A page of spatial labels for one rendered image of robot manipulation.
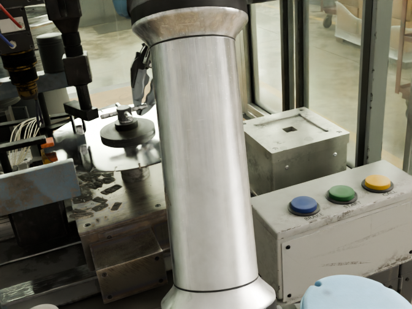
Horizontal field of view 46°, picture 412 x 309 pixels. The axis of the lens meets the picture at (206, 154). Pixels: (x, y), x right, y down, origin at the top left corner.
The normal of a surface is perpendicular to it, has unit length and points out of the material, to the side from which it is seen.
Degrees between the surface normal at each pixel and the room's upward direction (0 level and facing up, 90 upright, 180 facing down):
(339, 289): 7
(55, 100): 89
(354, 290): 7
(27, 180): 90
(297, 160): 90
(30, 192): 90
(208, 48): 67
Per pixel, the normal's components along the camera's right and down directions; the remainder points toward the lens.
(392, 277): 0.35, 0.38
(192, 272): -0.48, 0.07
